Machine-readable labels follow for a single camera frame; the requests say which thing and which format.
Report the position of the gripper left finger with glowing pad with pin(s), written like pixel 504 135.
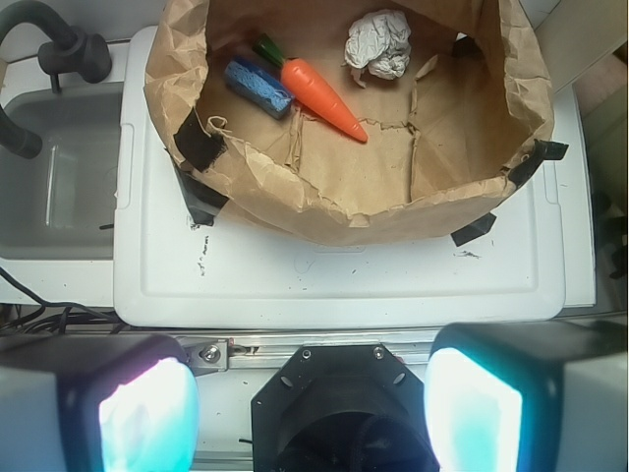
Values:
pixel 78 402

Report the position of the brown paper bag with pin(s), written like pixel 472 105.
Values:
pixel 444 140

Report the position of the black faucet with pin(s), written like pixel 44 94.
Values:
pixel 69 50

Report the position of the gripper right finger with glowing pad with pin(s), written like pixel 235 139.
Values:
pixel 544 396

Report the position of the orange toy carrot green top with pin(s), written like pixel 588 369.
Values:
pixel 311 89

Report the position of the crumpled white paper ball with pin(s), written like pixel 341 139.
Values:
pixel 378 43

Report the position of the aluminium rail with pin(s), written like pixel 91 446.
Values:
pixel 221 350

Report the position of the blue sponge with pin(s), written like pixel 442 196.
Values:
pixel 253 83

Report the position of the grey sink basin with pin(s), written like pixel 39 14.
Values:
pixel 60 205

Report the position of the black octagonal mount plate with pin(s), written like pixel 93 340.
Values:
pixel 341 410

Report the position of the white plastic bin lid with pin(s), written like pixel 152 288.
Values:
pixel 536 260

